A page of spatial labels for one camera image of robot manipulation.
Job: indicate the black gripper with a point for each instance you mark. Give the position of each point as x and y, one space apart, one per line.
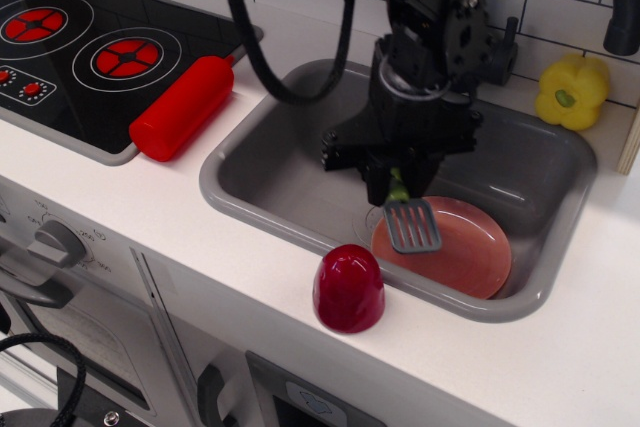
390 132

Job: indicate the green handled grey spatula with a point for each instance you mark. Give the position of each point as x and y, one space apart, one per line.
411 223

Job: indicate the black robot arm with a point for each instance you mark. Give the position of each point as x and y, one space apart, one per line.
435 48

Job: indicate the pink plate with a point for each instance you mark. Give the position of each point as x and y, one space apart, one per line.
475 257

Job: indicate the grey sink basin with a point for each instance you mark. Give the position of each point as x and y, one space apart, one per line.
530 177

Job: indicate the dark red cup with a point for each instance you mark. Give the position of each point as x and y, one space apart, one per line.
348 290

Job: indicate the yellow bell pepper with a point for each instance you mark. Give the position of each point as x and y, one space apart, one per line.
572 92

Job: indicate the red ketchup bottle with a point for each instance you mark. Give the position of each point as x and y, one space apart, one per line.
169 123

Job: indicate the black faucet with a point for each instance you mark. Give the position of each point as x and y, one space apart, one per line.
604 29

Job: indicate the black toy stove top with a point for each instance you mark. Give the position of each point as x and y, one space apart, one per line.
79 72

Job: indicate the grey oven knob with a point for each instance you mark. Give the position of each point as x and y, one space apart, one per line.
56 245

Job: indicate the black cabinet handle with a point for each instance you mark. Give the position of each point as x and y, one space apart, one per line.
210 385

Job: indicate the grey oven door handle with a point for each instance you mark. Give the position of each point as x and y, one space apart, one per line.
51 291

